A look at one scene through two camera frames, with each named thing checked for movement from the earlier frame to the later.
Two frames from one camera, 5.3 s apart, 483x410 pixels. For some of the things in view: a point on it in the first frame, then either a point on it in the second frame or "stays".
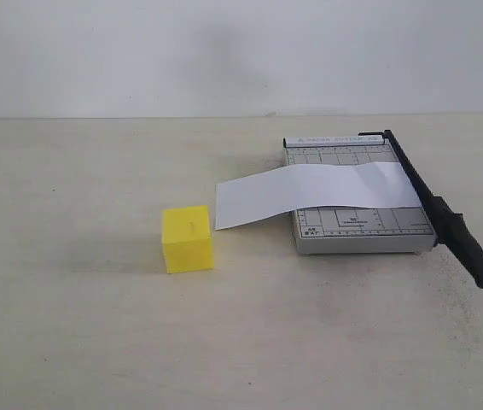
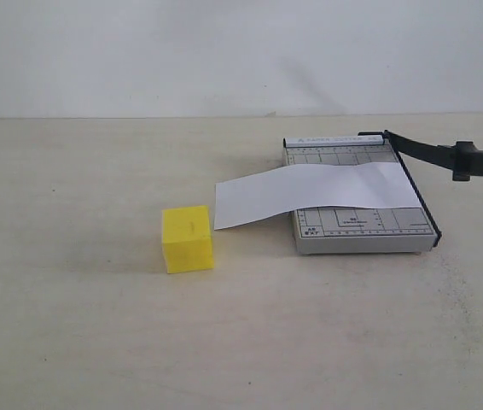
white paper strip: [258, 199] stays
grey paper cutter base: [355, 231] stays
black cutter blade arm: [450, 228] -> [462, 158]
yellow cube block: [187, 243] stays
